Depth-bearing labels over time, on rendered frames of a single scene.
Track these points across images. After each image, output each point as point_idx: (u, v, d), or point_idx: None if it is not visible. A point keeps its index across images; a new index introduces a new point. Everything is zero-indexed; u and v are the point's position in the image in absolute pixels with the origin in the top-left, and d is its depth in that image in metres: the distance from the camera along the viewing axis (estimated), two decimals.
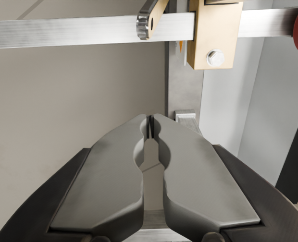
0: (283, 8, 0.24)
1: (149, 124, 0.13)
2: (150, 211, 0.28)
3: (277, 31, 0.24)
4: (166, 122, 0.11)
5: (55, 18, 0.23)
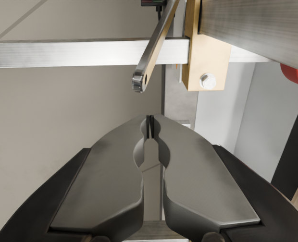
0: None
1: (149, 124, 0.13)
2: (144, 223, 0.30)
3: (266, 57, 0.25)
4: (166, 122, 0.11)
5: (57, 41, 0.24)
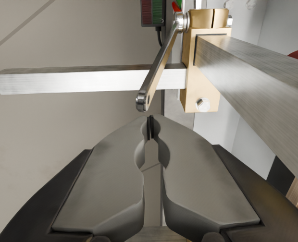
0: None
1: (149, 126, 0.13)
2: (146, 228, 0.33)
3: None
4: (165, 122, 0.11)
5: (68, 71, 0.27)
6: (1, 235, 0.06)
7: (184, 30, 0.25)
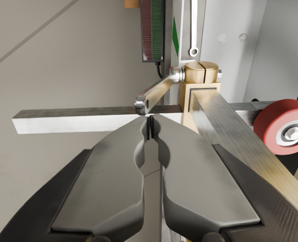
0: (248, 105, 0.32)
1: (149, 126, 0.13)
2: None
3: None
4: (165, 122, 0.11)
5: (78, 114, 0.31)
6: (1, 235, 0.06)
7: (180, 81, 0.28)
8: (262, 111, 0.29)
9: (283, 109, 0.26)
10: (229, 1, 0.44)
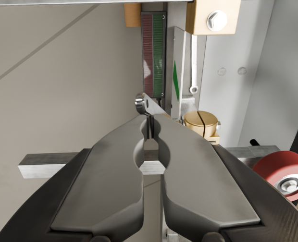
0: (246, 151, 0.33)
1: (149, 125, 0.13)
2: None
3: None
4: (166, 122, 0.11)
5: None
6: (0, 235, 0.06)
7: None
8: (259, 161, 0.30)
9: (279, 163, 0.27)
10: (228, 38, 0.45)
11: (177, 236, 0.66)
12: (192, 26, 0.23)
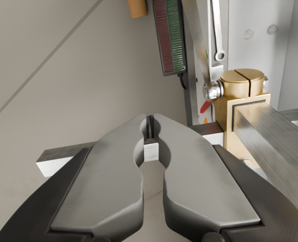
0: None
1: (149, 124, 0.13)
2: None
3: None
4: (166, 122, 0.11)
5: None
6: None
7: (219, 94, 0.24)
8: None
9: None
10: None
11: None
12: None
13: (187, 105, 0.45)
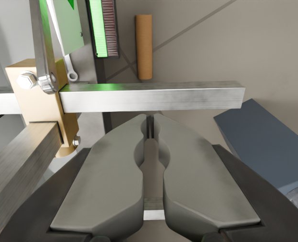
0: None
1: (149, 124, 0.13)
2: None
3: None
4: (166, 122, 0.11)
5: None
6: None
7: None
8: None
9: None
10: (26, 23, 0.41)
11: None
12: None
13: None
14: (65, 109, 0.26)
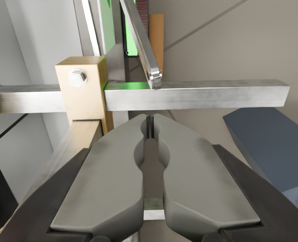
0: None
1: (149, 124, 0.13)
2: None
3: None
4: (166, 122, 0.11)
5: None
6: None
7: None
8: None
9: None
10: (53, 22, 0.41)
11: None
12: (100, 70, 0.23)
13: None
14: (107, 107, 0.26)
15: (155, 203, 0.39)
